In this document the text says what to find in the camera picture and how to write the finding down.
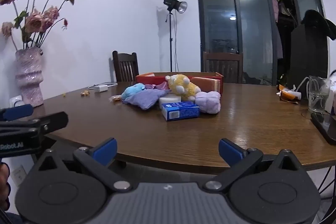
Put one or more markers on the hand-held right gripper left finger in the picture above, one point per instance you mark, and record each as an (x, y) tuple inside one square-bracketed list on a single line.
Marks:
[(105, 151)]

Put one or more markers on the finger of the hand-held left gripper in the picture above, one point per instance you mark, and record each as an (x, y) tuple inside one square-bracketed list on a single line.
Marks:
[(53, 121), (17, 112)]

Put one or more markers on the pile of nut shells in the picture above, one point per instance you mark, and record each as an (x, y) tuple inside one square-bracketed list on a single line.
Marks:
[(85, 93)]

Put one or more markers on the purple cloth pouch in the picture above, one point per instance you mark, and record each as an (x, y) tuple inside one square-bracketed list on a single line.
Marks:
[(148, 98)]

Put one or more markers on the pink textured vase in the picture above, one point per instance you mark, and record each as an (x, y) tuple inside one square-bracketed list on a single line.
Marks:
[(29, 77)]

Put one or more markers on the black studio light on stand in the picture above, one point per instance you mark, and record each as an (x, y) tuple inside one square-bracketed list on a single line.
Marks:
[(174, 5)]

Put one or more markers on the red cardboard box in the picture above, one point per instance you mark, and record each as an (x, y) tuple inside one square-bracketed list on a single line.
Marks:
[(149, 79)]

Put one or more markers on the white wall socket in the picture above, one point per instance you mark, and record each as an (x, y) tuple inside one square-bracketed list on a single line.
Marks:
[(19, 174)]

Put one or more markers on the orange and white wrappers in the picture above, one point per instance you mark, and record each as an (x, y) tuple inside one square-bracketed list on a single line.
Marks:
[(288, 95)]

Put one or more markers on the person's left hand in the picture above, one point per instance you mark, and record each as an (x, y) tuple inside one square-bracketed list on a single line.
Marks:
[(4, 187)]

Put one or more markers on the bunch of dried pink roses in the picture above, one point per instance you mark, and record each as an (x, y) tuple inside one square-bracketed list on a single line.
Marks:
[(34, 20)]

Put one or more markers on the black phone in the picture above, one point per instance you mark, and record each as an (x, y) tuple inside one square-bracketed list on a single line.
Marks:
[(324, 127)]

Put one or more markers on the clear glass cup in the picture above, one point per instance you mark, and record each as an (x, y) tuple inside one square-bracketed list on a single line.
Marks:
[(318, 95)]

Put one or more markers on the hanging pink clothes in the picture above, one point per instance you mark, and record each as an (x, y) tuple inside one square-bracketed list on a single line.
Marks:
[(275, 10)]

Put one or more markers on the tall black panel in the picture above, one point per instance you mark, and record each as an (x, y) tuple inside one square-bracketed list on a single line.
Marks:
[(308, 56)]

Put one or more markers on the lavender fuzzy cloth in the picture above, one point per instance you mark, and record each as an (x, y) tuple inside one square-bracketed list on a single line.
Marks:
[(208, 102)]

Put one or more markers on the dark wooden slatted chair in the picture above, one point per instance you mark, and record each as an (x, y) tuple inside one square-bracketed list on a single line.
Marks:
[(223, 67), (126, 66)]

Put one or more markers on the white charger plug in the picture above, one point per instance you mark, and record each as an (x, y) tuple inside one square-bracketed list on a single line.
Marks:
[(101, 88)]

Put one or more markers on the clear candy wrapper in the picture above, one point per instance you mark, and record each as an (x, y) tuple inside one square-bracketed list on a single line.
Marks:
[(115, 99)]

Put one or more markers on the yellow plush toy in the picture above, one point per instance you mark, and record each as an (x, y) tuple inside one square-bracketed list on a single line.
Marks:
[(182, 87)]

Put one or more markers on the white tissue roll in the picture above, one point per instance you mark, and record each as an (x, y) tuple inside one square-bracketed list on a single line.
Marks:
[(169, 100)]

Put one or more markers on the black garment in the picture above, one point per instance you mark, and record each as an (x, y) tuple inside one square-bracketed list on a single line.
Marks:
[(316, 20)]

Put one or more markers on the light blue plush toy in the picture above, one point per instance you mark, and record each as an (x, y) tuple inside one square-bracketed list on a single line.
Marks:
[(131, 91)]

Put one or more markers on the small white plastic bottle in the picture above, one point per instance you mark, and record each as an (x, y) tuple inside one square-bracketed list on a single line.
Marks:
[(15, 102)]

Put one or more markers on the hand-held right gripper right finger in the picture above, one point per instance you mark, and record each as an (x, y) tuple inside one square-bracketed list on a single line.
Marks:
[(231, 151)]

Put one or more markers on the dark sliding glass door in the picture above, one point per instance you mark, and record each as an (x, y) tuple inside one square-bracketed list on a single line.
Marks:
[(252, 29)]

